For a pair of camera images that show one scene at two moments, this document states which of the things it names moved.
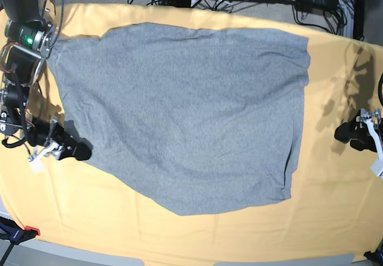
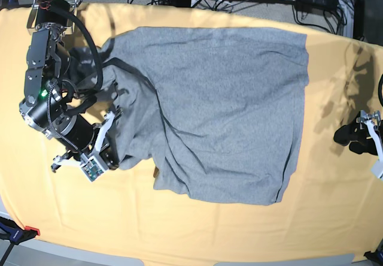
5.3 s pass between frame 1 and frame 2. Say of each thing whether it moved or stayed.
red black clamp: stayed
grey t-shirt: moved
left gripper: moved
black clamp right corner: stayed
